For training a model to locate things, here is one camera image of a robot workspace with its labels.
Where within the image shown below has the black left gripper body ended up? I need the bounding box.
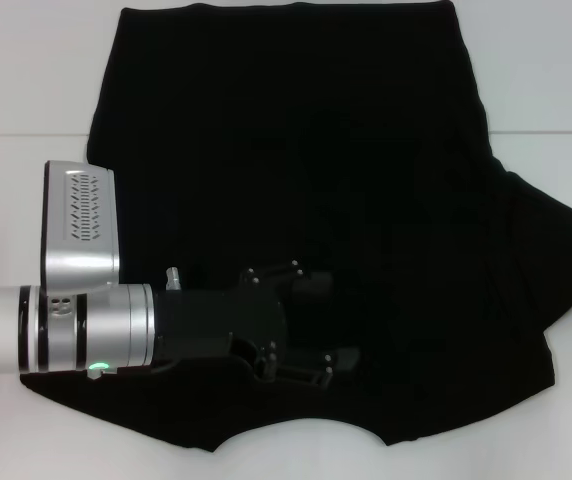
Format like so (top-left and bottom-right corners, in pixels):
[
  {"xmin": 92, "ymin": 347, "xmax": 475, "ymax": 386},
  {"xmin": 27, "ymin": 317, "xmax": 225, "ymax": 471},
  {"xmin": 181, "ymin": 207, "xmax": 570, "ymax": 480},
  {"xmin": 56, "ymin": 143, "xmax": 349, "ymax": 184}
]
[{"xmin": 153, "ymin": 267, "xmax": 293, "ymax": 385}]

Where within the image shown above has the black t-shirt with white print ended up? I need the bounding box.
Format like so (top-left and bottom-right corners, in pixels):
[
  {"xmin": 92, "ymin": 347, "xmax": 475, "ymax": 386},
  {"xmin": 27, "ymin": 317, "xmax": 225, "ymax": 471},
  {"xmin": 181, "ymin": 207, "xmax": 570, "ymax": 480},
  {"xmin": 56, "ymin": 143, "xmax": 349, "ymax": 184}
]
[{"xmin": 18, "ymin": 1, "xmax": 572, "ymax": 441}]

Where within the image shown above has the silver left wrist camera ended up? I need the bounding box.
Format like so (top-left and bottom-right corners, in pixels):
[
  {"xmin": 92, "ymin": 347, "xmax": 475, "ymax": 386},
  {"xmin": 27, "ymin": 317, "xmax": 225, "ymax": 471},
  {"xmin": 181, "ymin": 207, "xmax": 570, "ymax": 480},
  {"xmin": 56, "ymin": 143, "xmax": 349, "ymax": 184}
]
[{"xmin": 42, "ymin": 159, "xmax": 121, "ymax": 294}]

